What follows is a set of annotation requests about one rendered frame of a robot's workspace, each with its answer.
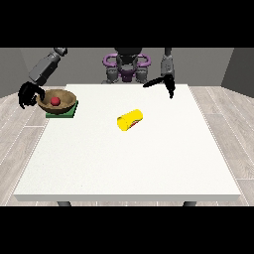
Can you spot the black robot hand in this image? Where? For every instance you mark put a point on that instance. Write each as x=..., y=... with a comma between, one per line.
x=27, y=94
x=167, y=83

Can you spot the brown wooden bowl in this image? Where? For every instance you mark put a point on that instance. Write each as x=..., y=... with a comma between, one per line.
x=59, y=102

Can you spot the small red ball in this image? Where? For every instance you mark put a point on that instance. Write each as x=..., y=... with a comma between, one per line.
x=55, y=101

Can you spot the green square pad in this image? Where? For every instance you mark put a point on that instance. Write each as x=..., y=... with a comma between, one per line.
x=67, y=113

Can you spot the grey robot trunk purple rings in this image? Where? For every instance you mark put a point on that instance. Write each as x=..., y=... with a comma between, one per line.
x=126, y=67

